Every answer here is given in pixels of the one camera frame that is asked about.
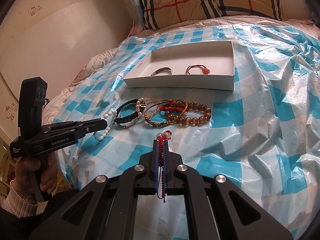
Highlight green gold cord bracelet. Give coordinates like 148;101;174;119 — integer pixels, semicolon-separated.
143;99;188;128

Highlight pearl bracelet with gold clasp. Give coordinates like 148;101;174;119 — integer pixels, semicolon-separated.
135;97;161;120

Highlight brown bead bracelet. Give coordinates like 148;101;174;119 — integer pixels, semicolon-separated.
164;102;212;126

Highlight red knotted cord bracelet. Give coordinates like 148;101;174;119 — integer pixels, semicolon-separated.
159;102;188;114

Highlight black braided bracelet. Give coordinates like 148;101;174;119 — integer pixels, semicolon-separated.
115;99;141;129

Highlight blue checkered plastic sheet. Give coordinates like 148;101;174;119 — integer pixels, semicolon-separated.
49;22;320;240

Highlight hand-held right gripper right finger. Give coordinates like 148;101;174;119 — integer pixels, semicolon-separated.
163;140;293;240

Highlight silver bangle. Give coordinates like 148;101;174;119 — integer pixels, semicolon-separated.
151;66;173;77

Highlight person's left forearm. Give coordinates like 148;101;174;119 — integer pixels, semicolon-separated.
0;179;38;217

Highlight white cardboard box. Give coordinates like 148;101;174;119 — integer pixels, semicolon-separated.
123;41;235;91

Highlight cat wall stickers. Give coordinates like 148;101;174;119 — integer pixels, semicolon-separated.
5;0;87;122

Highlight dark cord bracelet orange stone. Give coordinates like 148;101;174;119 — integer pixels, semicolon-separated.
185;64;211;75

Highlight person's left hand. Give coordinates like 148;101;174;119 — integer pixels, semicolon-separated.
15;152;58;196

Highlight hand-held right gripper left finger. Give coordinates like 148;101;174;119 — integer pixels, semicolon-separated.
53;140;159;240

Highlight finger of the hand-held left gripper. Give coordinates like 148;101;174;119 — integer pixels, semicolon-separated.
47;119;108;140
42;120;87;128

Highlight red cord bracelet white bead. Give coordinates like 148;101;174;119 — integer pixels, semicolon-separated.
156;130;173;203

